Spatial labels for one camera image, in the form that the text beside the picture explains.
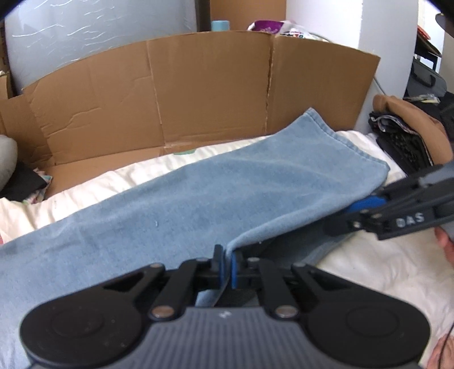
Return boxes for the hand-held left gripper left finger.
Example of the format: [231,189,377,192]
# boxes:
[103,244,228,319]

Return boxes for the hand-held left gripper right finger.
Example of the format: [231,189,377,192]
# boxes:
[229,248,343,319]

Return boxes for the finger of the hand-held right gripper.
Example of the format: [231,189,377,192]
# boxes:
[340,194,390,216]
[324,209,372,238]

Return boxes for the light blue jeans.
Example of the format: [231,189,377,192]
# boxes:
[0,107,391,369]

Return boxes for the person's right hand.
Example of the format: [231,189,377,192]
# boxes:
[434,226,454,265]

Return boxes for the black folded cloth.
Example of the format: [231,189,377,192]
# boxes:
[367,111,436,175]

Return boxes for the cream bear printed blanket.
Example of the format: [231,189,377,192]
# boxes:
[0,129,454,369]

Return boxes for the brown folded cloth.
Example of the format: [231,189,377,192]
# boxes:
[372,93,454,168]

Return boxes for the silver foil packet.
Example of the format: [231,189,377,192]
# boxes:
[407,93,441,104]

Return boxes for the dark grey bag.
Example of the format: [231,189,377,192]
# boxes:
[403,56,450,102]

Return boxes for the large flat cardboard sheet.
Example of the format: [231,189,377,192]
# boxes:
[0,30,382,200]

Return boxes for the white and purple refill bag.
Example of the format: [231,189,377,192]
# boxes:
[247,20,333,42]

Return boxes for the small black cloth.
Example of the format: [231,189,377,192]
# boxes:
[0,164,54,205]

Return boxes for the upright cardboard box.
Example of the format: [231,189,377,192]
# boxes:
[209,0,288,33]

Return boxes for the grey neck pillow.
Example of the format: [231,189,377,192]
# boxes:
[0,136,19,189]

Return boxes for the grey foil panel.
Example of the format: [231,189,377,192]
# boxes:
[3,0,211,90]

